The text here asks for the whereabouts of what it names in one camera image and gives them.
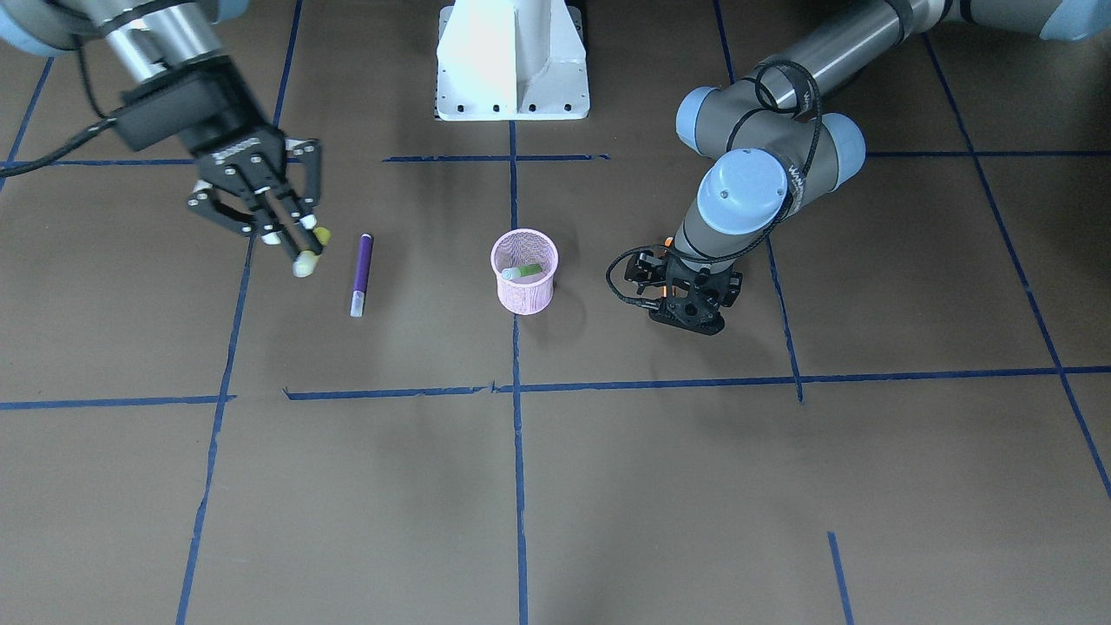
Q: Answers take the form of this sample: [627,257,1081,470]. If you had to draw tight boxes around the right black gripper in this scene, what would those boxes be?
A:
[167,68,323,246]

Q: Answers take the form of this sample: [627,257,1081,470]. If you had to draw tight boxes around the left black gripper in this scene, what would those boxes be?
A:
[649,260,743,336]

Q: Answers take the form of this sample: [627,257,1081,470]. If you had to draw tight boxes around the purple marker pen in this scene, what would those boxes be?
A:
[349,233,374,317]

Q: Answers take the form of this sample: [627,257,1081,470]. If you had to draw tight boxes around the green marker pen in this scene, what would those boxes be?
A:
[499,264,544,281]

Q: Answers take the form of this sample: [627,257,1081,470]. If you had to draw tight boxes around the yellow marker pen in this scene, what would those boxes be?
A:
[291,226,331,278]

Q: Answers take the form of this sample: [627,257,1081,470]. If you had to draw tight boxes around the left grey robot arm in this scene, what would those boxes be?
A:
[624,1,1108,336]

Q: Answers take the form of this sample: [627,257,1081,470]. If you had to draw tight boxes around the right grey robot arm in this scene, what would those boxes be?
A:
[3,1,326,258]

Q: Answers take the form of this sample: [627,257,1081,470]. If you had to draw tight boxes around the pink mesh pen holder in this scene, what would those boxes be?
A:
[490,228,559,315]

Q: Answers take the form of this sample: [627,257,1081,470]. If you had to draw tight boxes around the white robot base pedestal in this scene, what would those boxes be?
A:
[434,1,591,122]

